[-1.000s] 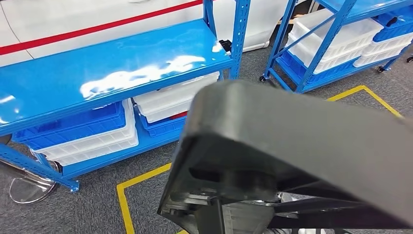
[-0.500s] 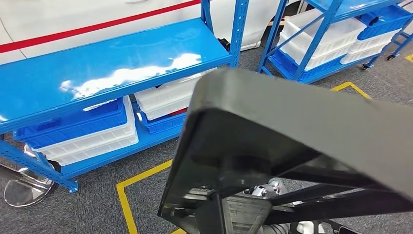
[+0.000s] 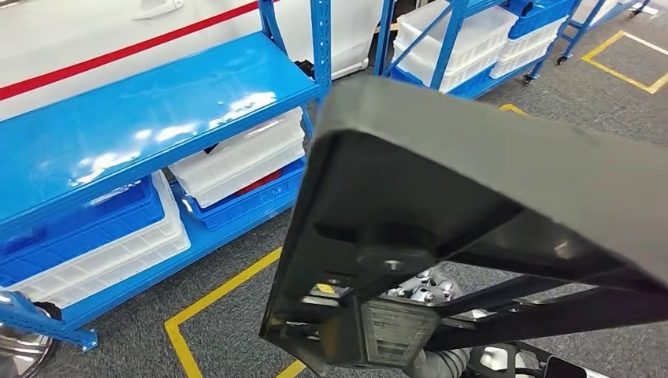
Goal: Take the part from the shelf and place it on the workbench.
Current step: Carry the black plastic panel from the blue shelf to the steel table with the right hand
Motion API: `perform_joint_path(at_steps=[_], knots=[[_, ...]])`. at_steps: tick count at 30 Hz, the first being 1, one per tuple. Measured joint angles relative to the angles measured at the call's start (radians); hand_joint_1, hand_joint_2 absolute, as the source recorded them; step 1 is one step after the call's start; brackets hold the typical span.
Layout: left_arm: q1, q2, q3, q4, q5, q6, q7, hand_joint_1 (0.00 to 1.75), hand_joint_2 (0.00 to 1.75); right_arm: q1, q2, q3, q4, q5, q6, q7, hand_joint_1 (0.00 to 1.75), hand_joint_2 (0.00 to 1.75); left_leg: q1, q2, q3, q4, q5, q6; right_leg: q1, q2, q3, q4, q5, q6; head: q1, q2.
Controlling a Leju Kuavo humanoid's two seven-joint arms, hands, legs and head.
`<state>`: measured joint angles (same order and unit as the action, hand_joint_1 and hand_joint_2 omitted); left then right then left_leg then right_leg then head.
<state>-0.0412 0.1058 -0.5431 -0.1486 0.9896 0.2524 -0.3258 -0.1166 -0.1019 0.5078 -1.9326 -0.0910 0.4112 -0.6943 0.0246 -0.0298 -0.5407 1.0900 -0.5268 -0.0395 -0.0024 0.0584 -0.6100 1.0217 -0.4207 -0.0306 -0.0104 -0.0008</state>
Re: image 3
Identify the black plastic plate bracket part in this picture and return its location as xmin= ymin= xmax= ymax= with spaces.
xmin=259 ymin=75 xmax=668 ymax=378

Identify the blue plastic bin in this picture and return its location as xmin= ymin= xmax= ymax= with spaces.
xmin=503 ymin=0 xmax=575 ymax=41
xmin=0 ymin=174 xmax=167 ymax=289
xmin=172 ymin=157 xmax=308 ymax=232

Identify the blue metal shelf rack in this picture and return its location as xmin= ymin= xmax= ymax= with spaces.
xmin=555 ymin=0 xmax=653 ymax=66
xmin=0 ymin=0 xmax=335 ymax=351
xmin=373 ymin=0 xmax=581 ymax=101

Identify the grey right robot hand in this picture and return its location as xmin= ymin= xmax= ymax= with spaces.
xmin=383 ymin=267 xmax=458 ymax=306

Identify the black bracket object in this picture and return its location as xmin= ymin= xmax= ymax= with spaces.
xmin=293 ymin=58 xmax=316 ymax=80

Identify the red item in bin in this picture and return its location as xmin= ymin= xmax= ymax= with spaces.
xmin=235 ymin=169 xmax=284 ymax=198

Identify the chrome round stand base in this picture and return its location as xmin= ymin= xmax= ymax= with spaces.
xmin=0 ymin=322 xmax=57 ymax=378

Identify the white car with red stripe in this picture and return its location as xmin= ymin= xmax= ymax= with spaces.
xmin=0 ymin=0 xmax=390 ymax=122

